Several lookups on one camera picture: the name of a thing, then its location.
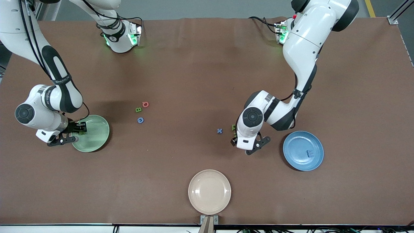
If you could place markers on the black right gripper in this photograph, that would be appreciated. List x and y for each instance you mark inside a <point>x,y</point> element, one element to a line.
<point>73,127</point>

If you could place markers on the blue three-pronged foam letter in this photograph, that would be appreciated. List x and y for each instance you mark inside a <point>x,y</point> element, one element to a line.
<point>310,153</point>

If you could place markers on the blue round foam letter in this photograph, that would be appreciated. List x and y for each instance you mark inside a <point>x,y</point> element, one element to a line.
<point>138,120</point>

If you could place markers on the pink foam letter Q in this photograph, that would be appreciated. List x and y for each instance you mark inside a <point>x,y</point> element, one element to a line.
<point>143,104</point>

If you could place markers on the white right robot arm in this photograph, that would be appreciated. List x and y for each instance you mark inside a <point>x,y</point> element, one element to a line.
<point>58,97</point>

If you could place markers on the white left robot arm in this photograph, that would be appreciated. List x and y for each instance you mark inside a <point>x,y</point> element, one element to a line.
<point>304,48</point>

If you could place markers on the light green round plate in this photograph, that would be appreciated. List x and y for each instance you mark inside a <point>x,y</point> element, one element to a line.
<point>95,136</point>

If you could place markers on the blue round plate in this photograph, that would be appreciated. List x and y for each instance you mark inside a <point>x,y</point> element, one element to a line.
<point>300,142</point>

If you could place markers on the beige round plate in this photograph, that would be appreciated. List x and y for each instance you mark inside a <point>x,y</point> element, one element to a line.
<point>209,192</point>

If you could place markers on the brown table cover mat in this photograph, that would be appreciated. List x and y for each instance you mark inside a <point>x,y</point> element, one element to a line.
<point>194,81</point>

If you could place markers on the silver base connector box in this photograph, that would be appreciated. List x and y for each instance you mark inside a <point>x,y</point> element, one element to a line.
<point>280,32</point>
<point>135,34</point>

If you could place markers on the metal table edge bracket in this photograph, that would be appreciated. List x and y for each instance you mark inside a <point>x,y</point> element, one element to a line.
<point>216,219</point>

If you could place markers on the aluminium frame profile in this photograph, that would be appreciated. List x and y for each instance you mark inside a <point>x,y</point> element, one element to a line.
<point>399,11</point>

